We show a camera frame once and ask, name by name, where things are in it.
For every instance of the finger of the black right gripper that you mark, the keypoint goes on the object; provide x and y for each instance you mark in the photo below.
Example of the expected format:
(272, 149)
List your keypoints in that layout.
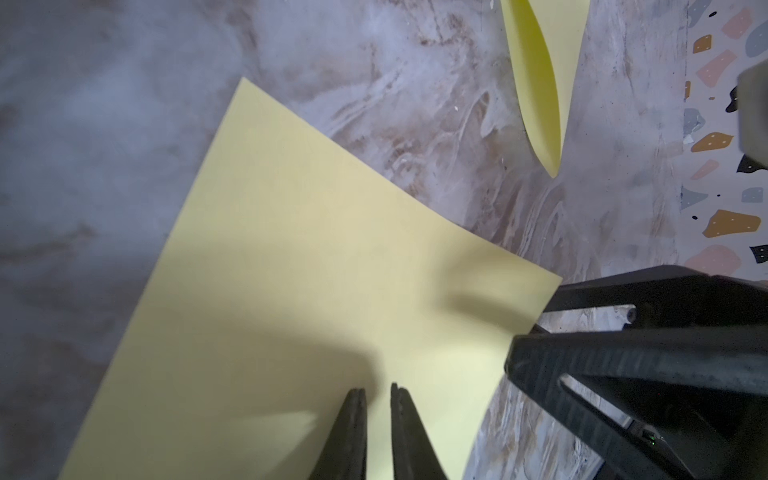
(655, 404)
(670, 296)

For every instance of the yellow square paper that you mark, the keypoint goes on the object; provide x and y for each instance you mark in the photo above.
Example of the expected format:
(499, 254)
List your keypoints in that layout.
(544, 39)
(295, 273)

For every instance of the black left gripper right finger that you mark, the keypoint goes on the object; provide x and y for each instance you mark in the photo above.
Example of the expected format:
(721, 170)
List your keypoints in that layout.
(413, 455)

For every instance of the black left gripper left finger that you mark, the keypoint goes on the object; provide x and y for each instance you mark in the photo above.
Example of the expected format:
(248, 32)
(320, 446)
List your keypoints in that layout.
(344, 455)

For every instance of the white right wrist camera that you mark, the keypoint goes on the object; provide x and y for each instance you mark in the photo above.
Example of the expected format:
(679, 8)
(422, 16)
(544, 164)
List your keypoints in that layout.
(752, 112)

